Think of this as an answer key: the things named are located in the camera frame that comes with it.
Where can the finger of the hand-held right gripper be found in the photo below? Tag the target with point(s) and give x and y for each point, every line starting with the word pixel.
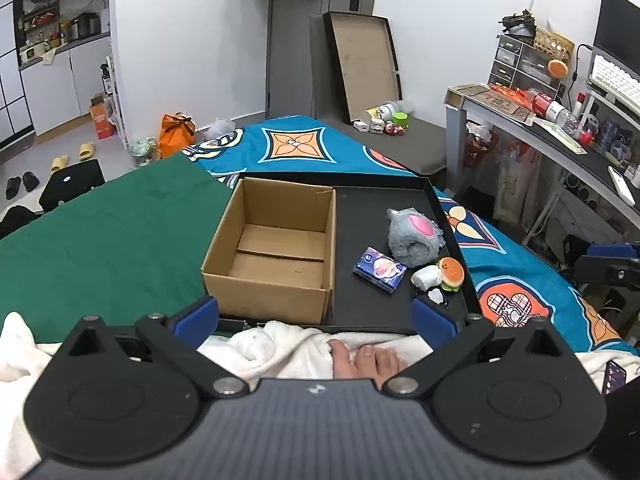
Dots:
pixel 607 270

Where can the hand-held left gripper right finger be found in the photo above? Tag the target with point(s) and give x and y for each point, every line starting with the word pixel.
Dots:
pixel 432 319

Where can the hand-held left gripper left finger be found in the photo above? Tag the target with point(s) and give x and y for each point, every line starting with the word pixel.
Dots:
pixel 197 314

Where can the burger squishy toy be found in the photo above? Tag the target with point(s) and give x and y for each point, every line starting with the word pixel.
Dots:
pixel 450 272

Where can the black shallow tray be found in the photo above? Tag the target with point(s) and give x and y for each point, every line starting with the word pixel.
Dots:
pixel 370 305

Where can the brown cardboard box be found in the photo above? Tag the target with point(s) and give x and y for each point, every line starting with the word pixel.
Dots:
pixel 265 295

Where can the blue tissue packet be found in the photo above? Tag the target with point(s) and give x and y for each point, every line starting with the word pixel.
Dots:
pixel 377 270

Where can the grey plush toy pink patch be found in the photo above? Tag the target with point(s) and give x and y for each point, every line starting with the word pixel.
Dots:
pixel 410 245

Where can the white stuffing in clear bag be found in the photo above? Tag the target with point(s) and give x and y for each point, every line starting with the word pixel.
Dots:
pixel 425 277

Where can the person's bare foot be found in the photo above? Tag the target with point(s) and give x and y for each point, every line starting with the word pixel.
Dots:
pixel 365 362

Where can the white remote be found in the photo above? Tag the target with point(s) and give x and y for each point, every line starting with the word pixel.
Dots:
pixel 621 185

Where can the white fluffy blanket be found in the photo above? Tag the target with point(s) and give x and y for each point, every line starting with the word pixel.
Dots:
pixel 280 355

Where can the green cloth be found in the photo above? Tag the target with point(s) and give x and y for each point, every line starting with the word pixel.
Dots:
pixel 125 240

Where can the smartphone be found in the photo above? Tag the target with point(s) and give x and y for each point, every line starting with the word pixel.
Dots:
pixel 614 376

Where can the white tote bag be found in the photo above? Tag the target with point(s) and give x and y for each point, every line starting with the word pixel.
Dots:
pixel 517 182

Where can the clear bag with greens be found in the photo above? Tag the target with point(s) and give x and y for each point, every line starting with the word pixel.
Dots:
pixel 144 152

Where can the plastic bottle red label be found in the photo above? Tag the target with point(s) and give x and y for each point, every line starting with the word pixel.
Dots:
pixel 550 109

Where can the orange gift bag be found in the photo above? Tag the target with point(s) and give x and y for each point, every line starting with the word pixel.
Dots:
pixel 176 137

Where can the white plastic bag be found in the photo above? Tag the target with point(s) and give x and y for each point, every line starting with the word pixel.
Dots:
pixel 220 130

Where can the small red doll toys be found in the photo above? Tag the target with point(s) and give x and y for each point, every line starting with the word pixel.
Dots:
pixel 392 129

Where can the grey desk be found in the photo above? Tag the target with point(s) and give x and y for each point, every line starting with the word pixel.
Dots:
pixel 455 125

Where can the white keyboard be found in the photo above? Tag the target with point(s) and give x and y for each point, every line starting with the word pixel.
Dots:
pixel 612 74

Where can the yellow slipper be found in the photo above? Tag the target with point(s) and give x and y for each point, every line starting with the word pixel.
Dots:
pixel 86 151
pixel 59 165

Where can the red snack packet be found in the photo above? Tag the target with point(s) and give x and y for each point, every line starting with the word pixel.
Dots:
pixel 510 94

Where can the green cup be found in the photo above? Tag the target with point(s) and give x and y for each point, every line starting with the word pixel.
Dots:
pixel 400 120

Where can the blue patterned blanket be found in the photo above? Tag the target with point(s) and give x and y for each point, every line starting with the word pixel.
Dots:
pixel 310 145

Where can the brown wooden board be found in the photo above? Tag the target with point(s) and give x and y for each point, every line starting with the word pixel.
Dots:
pixel 492 102

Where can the white charger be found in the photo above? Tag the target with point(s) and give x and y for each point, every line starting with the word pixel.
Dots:
pixel 361 126

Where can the orange round toy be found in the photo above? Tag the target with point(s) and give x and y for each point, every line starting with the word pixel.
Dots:
pixel 557 68

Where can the black slipper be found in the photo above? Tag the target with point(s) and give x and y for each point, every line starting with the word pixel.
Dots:
pixel 13 187
pixel 30 181

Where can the orange cardboard box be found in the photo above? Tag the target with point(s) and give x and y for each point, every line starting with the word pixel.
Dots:
pixel 101 120

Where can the white slim cart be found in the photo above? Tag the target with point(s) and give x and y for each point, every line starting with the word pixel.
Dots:
pixel 115 105

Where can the clear drawer organizer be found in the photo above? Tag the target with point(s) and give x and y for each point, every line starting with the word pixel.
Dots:
pixel 515 62

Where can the woven basket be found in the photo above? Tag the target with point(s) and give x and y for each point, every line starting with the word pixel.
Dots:
pixel 552 46

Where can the black monitor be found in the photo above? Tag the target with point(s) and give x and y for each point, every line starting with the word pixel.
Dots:
pixel 617 25

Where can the black framed glass door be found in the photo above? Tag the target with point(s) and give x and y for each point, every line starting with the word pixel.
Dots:
pixel 17 145

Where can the white kitchen cabinet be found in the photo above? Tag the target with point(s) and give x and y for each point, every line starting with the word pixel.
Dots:
pixel 60 90

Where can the dark model ship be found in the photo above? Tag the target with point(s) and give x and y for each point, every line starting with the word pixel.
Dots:
pixel 517 22

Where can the black framed brown board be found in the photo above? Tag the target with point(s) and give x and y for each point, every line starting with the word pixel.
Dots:
pixel 362 60

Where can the grey door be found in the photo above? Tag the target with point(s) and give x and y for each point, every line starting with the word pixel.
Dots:
pixel 295 60

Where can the row of kitchen jars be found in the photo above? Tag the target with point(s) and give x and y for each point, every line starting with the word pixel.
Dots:
pixel 65 30

